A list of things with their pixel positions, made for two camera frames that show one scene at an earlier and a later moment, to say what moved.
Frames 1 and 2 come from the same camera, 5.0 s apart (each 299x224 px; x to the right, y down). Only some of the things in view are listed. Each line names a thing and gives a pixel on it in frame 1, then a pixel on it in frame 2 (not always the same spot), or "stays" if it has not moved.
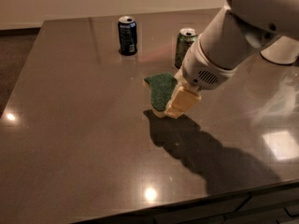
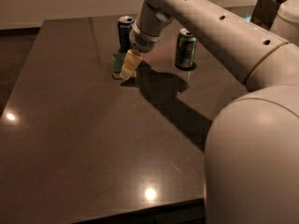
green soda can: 184,40 stays
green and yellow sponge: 161,86 to 118,61
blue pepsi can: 127,35 stays
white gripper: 202,68 to 142,42
